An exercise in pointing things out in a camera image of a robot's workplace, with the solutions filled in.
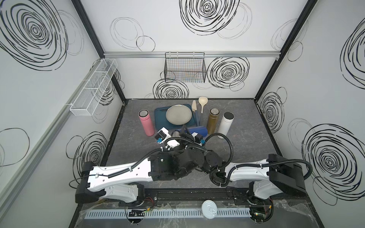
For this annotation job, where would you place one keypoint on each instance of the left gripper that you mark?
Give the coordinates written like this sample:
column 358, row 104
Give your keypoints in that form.
column 183, row 136

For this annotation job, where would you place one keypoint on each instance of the pink thermos steel lid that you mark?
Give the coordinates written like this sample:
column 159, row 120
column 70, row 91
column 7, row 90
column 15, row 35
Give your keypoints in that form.
column 146, row 122

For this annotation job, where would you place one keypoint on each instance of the blue thermos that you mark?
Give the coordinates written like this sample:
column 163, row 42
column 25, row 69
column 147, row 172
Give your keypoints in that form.
column 202, row 130

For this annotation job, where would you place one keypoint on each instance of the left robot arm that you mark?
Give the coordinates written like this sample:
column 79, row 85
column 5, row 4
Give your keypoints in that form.
column 175, row 158

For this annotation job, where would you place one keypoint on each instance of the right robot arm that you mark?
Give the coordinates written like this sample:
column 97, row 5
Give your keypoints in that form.
column 272, row 176

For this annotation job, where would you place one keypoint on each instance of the gold thermos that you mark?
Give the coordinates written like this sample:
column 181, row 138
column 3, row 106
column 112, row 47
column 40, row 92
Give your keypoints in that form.
column 212, row 120

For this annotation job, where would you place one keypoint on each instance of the white thermos black lid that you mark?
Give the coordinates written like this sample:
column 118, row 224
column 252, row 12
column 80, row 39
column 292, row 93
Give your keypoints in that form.
column 226, row 123

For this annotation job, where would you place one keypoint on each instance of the grey round plate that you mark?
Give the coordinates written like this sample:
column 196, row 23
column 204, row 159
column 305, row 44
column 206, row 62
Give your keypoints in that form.
column 178, row 114

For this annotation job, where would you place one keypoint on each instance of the teal plastic tray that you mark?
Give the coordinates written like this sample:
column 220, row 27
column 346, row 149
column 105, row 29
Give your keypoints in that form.
column 161, row 121

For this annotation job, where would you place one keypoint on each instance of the white round cap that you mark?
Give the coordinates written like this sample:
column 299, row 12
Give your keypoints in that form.
column 209, row 209

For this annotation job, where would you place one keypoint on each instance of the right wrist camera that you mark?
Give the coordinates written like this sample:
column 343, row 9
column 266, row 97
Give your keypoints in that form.
column 198, row 138

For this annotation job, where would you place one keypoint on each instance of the cream spatula blue handle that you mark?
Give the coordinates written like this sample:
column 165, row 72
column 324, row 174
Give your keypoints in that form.
column 195, row 111

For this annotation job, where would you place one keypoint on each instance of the cream ladle grey handle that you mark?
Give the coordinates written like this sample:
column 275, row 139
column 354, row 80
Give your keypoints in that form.
column 202, row 101

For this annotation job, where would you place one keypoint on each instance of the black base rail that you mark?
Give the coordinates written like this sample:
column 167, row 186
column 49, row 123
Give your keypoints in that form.
column 238, row 196

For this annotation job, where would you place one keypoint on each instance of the black wire basket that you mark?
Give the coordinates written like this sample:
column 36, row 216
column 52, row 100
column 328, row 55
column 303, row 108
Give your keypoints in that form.
column 186, row 70

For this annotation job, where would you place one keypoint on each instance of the white slotted cable duct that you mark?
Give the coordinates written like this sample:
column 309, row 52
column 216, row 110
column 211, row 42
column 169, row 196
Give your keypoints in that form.
column 166, row 213

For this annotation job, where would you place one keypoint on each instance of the aluminium wall rail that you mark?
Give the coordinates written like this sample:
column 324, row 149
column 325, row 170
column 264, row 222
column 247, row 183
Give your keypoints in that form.
column 192, row 54

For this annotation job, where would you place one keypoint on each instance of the white wire rack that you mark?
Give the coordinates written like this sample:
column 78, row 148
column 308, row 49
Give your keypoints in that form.
column 95, row 86

